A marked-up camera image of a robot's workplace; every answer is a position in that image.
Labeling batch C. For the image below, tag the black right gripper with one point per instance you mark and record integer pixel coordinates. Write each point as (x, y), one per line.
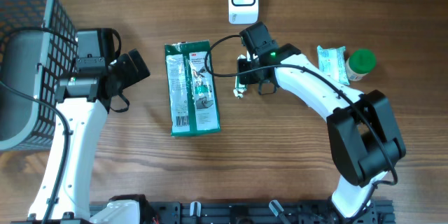
(245, 78)

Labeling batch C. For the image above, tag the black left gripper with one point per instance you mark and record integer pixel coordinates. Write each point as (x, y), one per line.
(133, 73)

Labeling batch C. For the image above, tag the green narrow box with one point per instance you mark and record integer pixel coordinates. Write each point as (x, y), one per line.
(239, 88)

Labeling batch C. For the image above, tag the mint flushable wipes pack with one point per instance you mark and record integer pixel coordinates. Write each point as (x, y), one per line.
(331, 62)

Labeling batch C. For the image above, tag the green 3M cleaner package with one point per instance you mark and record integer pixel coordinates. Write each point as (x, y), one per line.
(192, 94)

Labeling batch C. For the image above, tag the green lid jar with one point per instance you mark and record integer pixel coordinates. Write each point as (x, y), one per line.
(360, 63)

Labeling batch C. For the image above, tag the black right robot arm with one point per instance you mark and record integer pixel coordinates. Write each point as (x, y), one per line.
(365, 141)

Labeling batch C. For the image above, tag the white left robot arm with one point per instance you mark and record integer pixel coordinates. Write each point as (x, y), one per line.
(83, 104)

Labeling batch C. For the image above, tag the grey mesh shopping basket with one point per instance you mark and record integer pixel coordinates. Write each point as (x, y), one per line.
(37, 47)

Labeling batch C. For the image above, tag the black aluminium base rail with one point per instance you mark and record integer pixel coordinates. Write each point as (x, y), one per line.
(305, 211)

